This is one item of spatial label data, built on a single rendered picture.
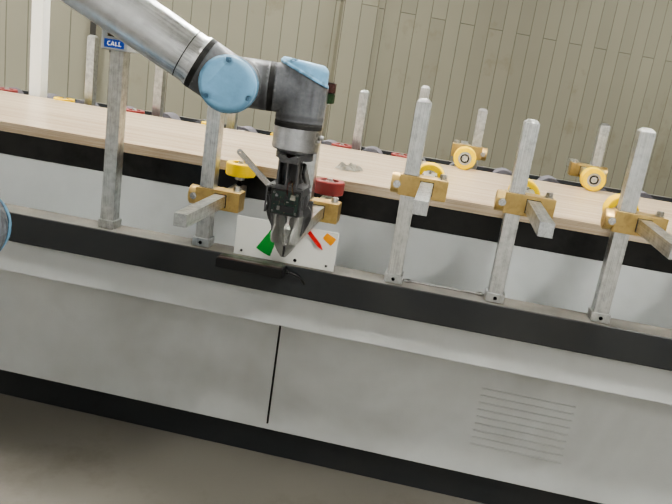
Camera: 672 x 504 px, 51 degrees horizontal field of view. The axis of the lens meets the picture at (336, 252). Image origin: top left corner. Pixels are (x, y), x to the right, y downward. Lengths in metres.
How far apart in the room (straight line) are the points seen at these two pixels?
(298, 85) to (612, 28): 6.04
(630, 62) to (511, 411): 5.59
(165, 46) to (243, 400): 1.28
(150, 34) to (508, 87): 5.59
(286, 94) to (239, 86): 0.16
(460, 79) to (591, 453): 4.62
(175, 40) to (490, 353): 1.08
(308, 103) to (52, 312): 1.31
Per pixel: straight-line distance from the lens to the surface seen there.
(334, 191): 1.79
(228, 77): 1.15
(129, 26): 1.19
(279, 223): 1.38
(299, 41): 5.81
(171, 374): 2.23
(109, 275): 1.97
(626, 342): 1.79
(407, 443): 2.15
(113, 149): 1.88
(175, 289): 1.90
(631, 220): 1.73
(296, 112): 1.29
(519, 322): 1.74
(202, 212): 1.62
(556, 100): 6.90
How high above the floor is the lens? 1.20
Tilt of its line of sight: 15 degrees down
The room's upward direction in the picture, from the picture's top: 9 degrees clockwise
